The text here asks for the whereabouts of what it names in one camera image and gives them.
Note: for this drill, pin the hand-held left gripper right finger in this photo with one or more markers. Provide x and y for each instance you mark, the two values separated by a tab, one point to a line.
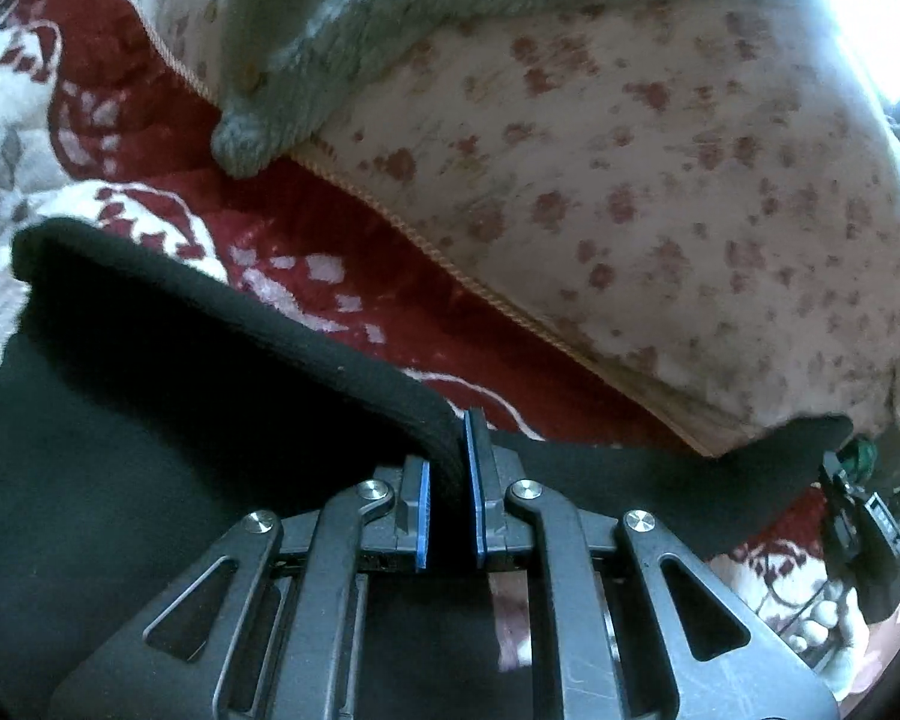
474	510

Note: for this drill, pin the person's right hand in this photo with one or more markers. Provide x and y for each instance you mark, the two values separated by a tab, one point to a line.
825	634

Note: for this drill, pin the floral cream pillow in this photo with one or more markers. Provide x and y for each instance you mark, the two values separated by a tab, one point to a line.
645	187

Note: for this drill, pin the red and white patterned blanket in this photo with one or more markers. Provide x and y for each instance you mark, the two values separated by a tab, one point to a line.
217	217

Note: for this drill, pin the black pants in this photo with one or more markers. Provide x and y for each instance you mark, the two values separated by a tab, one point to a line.
157	420

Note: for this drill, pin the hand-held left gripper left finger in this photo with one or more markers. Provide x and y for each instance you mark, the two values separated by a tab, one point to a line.
421	517

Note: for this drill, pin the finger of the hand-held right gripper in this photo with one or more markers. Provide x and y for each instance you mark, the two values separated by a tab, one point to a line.
866	540

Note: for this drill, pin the grey fluffy knitted cloth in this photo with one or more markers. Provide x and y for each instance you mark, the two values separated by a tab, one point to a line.
307	67

